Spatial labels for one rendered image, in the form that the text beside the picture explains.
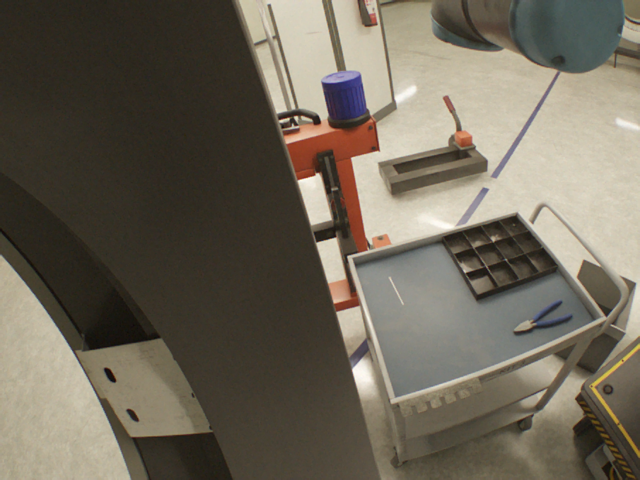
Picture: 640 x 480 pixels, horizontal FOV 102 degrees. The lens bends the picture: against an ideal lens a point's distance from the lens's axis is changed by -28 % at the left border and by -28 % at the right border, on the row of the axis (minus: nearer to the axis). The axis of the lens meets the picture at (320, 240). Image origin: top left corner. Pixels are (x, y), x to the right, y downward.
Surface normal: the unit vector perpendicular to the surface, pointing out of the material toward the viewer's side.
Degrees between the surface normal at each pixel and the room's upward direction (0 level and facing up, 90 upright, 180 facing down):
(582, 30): 94
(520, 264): 0
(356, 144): 90
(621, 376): 0
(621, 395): 0
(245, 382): 65
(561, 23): 94
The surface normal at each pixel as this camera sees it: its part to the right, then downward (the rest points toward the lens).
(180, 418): 0.01, 0.23
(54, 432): -0.22, -0.74
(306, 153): 0.15, 0.63
